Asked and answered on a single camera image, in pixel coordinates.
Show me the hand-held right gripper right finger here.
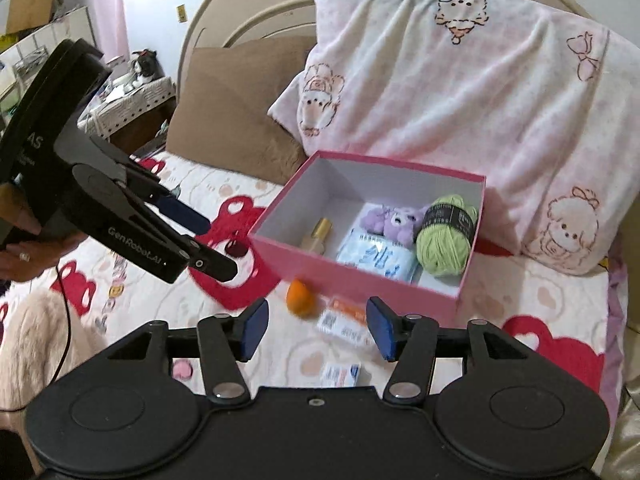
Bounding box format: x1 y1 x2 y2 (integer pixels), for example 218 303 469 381
366 296 531 403

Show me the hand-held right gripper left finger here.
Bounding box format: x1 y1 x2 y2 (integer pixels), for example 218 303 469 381
107 297 271 403

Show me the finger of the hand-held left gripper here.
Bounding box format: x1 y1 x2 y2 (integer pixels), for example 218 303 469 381
127 159 211 235
186 236 238 282

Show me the clear plastic case orange label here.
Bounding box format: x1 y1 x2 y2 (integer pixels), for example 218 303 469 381
316 296 376 346

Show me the orange makeup sponge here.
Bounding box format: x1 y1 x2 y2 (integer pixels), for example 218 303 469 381
286 280 318 317

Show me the pink cardboard box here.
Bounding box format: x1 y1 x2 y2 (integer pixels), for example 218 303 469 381
248 151 488 328

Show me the small white tissue packet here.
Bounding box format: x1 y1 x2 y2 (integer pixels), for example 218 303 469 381
320 361 363 388

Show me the blue wet wipes packet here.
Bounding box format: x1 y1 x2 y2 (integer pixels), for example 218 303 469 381
336 227 423 283

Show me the green yarn ball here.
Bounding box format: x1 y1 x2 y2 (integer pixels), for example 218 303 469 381
416 195 480 277

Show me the gold-capped foundation bottle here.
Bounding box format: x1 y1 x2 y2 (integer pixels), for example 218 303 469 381
300 217 333 256

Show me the purple plush toy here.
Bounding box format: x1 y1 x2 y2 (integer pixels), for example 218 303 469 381
360 203 431 250

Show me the person's left hand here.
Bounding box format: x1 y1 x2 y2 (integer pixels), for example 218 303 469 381
0 230 88 281

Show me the bedside cabinet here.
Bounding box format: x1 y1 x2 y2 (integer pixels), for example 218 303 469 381
75 77 178 158

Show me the brown pillow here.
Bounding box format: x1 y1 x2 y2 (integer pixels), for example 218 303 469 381
165 35 318 186

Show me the black and white cat figure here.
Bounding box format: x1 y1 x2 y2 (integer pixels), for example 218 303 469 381
127 49 166 93

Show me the red bear printed blanket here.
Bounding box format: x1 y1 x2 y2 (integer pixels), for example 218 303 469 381
0 152 626 411

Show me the brown cardboard box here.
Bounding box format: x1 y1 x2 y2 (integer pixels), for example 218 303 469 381
2 0 66 36

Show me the pink curtain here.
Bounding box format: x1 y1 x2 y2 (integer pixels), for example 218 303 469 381
85 0 123 61

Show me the beige fluffy cushion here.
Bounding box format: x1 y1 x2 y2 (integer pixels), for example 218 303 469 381
0 290 108 431

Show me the beige bed headboard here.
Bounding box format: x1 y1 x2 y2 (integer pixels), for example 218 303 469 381
177 0 601 91

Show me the purple bed sheet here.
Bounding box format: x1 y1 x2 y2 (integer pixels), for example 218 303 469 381
600 255 629 411

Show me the pink cartoon pillow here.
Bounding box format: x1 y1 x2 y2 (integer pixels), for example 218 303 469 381
267 0 626 276

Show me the black cable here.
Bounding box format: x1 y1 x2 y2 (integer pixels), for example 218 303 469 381
0 265 74 413

